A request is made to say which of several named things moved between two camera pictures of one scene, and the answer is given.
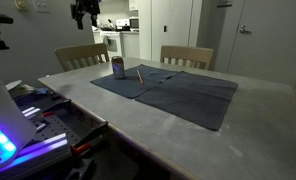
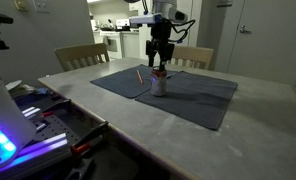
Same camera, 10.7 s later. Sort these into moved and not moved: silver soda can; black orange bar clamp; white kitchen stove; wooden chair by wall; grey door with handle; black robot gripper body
Moved: silver soda can; black robot gripper body
Not moved: wooden chair by wall; white kitchen stove; grey door with handle; black orange bar clamp
